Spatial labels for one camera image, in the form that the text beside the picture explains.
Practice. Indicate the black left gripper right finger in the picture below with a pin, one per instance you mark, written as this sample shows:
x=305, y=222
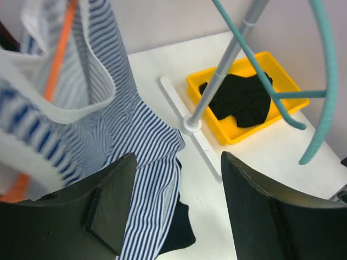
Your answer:
x=270, y=220

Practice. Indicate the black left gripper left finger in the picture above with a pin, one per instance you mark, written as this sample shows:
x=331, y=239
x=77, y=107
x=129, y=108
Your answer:
x=85, y=220

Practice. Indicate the black folded garment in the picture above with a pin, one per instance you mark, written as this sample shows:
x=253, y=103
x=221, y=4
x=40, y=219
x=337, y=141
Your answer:
x=243, y=98

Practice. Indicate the orange plastic hanger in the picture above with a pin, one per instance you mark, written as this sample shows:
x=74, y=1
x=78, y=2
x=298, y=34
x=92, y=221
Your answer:
x=20, y=185

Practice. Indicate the blue white striped tank top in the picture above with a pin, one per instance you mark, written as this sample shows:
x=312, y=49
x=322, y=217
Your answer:
x=95, y=116

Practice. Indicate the navy basketball tank top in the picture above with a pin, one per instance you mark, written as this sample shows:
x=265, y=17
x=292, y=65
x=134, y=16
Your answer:
x=180, y=235

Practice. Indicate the yellow plastic tray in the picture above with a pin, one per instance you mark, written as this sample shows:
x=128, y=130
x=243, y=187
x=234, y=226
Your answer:
x=226, y=131

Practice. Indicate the silver white clothes rack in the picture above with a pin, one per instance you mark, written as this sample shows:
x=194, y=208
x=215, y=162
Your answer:
x=190, y=124

